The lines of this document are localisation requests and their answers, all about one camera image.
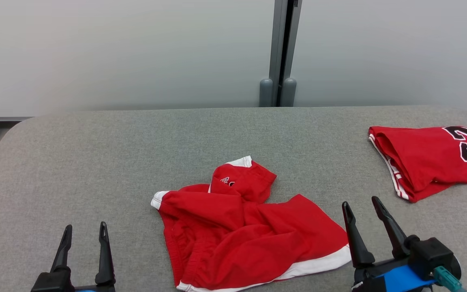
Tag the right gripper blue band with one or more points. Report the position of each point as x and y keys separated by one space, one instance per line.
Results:
x=395 y=280

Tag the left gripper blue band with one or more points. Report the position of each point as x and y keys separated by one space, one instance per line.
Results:
x=99 y=288

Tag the red basketball jersey number 23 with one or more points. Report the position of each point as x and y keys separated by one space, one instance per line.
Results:
x=420 y=162

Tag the red shorts with white stripe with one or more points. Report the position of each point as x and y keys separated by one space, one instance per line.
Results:
x=258 y=243

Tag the grey cylindrical door bumper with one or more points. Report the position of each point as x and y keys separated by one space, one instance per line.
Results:
x=288 y=93
x=266 y=93

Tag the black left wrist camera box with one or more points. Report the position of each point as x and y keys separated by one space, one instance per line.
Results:
x=51 y=283

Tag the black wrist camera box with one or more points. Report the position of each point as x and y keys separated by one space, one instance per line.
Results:
x=51 y=283
x=434 y=255

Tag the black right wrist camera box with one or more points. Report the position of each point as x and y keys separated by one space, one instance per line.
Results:
x=434 y=255

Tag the grey partition base rail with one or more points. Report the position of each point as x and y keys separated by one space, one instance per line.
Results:
x=10 y=119

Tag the grey partition door post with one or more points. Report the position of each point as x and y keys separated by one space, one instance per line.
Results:
x=278 y=40

